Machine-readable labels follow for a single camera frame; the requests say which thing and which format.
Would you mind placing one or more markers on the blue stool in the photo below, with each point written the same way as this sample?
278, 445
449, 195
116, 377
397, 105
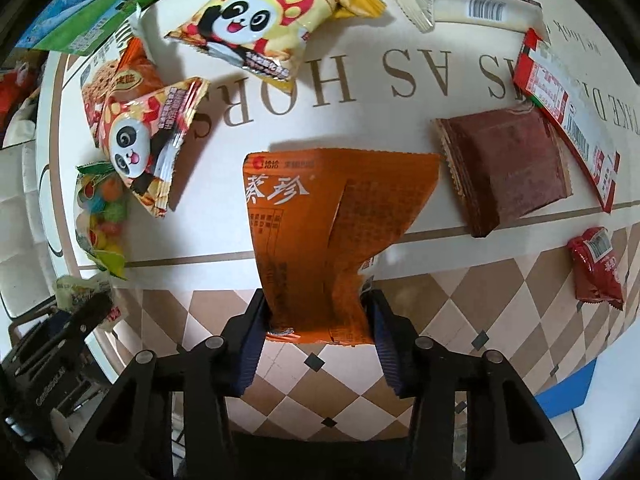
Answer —
565, 385

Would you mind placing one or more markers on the long red white packet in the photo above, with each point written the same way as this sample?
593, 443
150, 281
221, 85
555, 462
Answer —
555, 95

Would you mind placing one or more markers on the orange chips packet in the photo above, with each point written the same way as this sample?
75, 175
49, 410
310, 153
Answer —
107, 80

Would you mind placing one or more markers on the red cloth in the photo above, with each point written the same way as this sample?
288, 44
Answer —
15, 90

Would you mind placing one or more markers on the white snack packet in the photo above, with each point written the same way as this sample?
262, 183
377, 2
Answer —
450, 0

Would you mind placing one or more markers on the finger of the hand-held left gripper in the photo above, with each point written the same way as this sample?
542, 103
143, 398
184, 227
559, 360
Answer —
87, 315

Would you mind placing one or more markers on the white padded chair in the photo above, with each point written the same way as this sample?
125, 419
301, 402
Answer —
20, 220

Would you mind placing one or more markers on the brown wafer packet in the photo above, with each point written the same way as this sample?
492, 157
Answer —
505, 170

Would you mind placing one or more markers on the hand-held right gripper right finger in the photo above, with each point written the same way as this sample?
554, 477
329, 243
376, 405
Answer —
392, 355

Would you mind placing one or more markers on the small red snack packet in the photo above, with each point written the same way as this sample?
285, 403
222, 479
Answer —
597, 270

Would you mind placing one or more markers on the yellow panda snack packet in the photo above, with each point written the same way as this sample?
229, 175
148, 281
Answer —
260, 15

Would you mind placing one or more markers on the orange panda snack packet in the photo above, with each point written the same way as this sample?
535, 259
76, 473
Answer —
135, 145

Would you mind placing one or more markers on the printed tablecloth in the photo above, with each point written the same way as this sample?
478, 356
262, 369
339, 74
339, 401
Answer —
380, 110

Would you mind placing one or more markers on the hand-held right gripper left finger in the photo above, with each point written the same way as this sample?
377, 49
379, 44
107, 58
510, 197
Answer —
250, 355

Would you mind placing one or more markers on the colourful candy balls packet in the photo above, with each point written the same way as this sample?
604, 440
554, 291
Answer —
100, 210

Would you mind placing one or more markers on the green blue snack packet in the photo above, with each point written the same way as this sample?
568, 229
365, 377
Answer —
85, 25

